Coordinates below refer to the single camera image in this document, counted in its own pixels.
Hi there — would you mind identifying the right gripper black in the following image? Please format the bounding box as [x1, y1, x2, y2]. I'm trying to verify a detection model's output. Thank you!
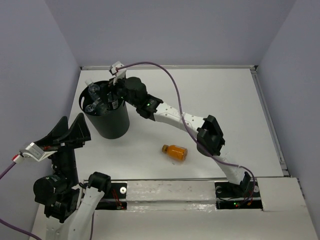
[94, 73, 139, 108]

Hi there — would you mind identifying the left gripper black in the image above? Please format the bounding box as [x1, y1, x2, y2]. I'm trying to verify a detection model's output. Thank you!
[36, 110, 92, 185]

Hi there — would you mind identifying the clear unlabelled plastic bottle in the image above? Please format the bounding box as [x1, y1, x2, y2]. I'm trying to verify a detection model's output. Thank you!
[85, 79, 108, 116]

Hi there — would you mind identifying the clear bottle black cap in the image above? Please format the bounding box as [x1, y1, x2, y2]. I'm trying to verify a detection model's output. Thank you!
[106, 91, 119, 111]

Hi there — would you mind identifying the orange juice bottle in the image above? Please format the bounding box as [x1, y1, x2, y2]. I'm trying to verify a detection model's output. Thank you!
[161, 144, 188, 162]

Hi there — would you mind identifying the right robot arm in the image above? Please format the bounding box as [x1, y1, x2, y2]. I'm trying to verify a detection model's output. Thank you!
[101, 77, 256, 199]

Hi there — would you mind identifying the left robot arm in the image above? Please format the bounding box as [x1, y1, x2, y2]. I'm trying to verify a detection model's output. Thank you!
[33, 113, 112, 240]

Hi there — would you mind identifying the black cylindrical bin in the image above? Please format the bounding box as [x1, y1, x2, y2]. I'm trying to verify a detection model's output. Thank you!
[79, 80, 130, 140]

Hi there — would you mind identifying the white foam strip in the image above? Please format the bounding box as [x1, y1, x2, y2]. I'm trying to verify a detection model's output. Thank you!
[125, 180, 217, 212]

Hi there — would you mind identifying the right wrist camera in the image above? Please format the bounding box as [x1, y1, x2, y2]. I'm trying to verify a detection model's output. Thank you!
[109, 61, 127, 85]

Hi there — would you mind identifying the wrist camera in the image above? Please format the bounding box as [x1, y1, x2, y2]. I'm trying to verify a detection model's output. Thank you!
[109, 61, 127, 85]
[19, 142, 56, 162]

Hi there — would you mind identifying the aluminium table rail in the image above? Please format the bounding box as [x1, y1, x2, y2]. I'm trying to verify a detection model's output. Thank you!
[80, 64, 258, 71]

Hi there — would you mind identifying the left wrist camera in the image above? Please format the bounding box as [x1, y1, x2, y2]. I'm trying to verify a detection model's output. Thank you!
[19, 142, 56, 162]

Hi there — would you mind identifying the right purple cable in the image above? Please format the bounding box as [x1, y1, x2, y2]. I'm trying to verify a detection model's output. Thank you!
[116, 61, 257, 201]

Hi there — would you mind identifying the purple cable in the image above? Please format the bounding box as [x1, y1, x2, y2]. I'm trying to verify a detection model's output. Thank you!
[0, 154, 41, 240]
[116, 61, 257, 201]

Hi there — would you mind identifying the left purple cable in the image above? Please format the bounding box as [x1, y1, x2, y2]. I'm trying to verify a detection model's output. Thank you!
[0, 154, 41, 240]

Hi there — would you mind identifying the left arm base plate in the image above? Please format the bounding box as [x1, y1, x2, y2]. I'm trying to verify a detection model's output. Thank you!
[95, 180, 128, 211]

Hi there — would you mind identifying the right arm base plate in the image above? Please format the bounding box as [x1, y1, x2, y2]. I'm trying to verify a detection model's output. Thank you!
[214, 181, 263, 210]

